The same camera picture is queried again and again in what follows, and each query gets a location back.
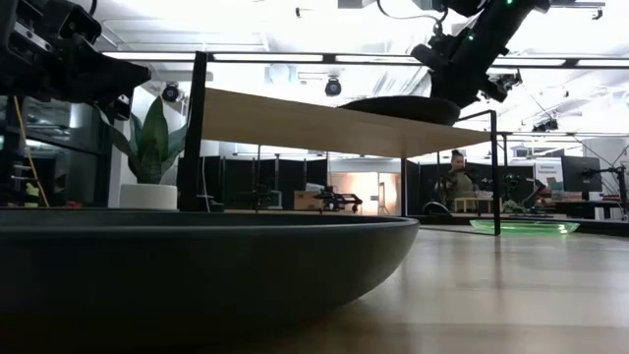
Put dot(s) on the person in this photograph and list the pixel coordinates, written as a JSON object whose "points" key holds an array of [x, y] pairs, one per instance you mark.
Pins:
{"points": [[459, 182]]}

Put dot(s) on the white printed sign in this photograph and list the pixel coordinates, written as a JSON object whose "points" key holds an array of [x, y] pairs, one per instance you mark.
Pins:
{"points": [[548, 172]]}

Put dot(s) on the long ceiling light strip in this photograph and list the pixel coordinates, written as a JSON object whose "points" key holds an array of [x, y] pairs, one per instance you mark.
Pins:
{"points": [[265, 57]]}

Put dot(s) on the round black ceiling camera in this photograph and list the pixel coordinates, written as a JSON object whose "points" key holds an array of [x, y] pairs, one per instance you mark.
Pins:
{"points": [[332, 87], [170, 92]]}

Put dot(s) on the black computer monitor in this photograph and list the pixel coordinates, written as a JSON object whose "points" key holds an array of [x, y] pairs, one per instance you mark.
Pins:
{"points": [[581, 173]]}

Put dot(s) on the black ceiling-mounted camera rig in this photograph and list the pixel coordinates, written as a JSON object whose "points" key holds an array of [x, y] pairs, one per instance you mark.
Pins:
{"points": [[508, 81]]}

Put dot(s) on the green transparent glass plate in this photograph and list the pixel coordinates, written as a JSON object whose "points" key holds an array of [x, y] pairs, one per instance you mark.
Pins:
{"points": [[526, 227]]}

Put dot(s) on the black storage rack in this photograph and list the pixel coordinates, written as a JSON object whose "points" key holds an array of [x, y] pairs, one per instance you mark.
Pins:
{"points": [[54, 147]]}

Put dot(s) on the small wooden table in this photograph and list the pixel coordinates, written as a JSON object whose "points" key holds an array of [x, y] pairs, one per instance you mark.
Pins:
{"points": [[472, 202]]}

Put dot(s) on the large dark green plate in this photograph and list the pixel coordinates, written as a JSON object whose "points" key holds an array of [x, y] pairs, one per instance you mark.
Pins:
{"points": [[196, 275]]}

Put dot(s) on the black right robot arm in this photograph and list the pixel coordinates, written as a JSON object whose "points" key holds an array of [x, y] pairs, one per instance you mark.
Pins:
{"points": [[511, 15]]}

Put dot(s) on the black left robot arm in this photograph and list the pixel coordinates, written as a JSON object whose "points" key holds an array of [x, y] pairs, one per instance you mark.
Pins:
{"points": [[19, 44]]}

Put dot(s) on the green snake plant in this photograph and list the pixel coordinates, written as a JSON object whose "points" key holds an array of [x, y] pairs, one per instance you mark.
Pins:
{"points": [[152, 142]]}

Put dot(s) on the white round planter pot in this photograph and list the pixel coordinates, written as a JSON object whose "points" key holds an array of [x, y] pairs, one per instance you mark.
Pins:
{"points": [[147, 196]]}

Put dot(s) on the background black robot arm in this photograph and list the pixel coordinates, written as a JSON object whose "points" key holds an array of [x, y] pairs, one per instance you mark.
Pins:
{"points": [[339, 199]]}

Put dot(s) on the cardboard box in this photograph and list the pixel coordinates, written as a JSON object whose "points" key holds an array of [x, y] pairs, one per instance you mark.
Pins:
{"points": [[307, 200]]}

